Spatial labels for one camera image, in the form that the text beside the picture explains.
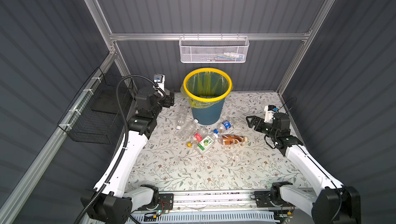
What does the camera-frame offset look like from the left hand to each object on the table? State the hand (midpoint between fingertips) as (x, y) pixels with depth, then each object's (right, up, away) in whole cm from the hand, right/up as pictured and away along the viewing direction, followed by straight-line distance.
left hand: (164, 88), depth 71 cm
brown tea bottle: (+34, -28, +19) cm, 47 cm away
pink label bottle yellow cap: (+15, -26, +20) cm, 37 cm away
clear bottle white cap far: (+4, -15, +33) cm, 36 cm away
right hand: (+46, -16, +12) cm, 50 cm away
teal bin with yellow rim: (+23, -15, +29) cm, 40 cm away
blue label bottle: (+31, -21, +26) cm, 46 cm away
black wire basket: (-34, -14, +1) cm, 36 cm away
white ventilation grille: (+48, -60, 0) cm, 76 cm away
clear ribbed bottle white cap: (+9, -24, +28) cm, 38 cm away
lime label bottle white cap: (+20, -30, +18) cm, 40 cm away
